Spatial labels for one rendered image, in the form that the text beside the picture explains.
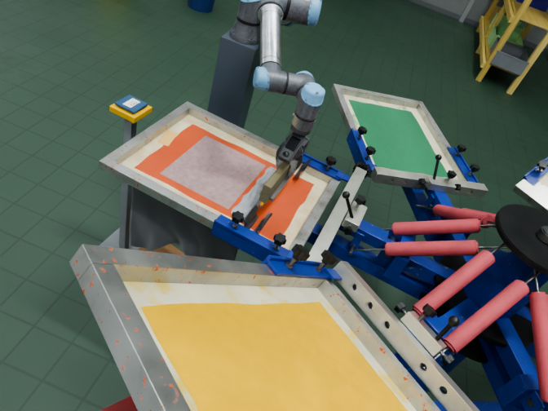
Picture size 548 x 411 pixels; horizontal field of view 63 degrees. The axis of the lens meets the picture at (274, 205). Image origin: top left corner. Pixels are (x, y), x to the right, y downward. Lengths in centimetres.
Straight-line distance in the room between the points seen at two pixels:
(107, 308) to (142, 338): 6
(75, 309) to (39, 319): 16
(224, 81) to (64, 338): 147
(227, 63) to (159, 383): 190
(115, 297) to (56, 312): 185
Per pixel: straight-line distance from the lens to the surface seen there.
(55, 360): 236
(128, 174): 167
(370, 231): 167
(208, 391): 69
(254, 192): 173
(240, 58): 228
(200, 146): 191
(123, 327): 61
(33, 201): 300
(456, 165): 245
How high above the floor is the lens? 208
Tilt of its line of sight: 41 degrees down
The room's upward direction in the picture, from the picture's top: 20 degrees clockwise
